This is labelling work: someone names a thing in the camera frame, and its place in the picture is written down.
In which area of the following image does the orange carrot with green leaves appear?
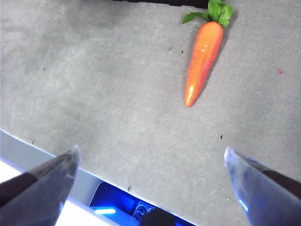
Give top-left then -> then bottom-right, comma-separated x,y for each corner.
182,0 -> 234,108

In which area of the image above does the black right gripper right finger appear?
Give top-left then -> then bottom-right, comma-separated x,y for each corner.
224,146 -> 301,226

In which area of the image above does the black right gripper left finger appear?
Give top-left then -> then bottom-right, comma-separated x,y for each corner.
0,145 -> 81,226

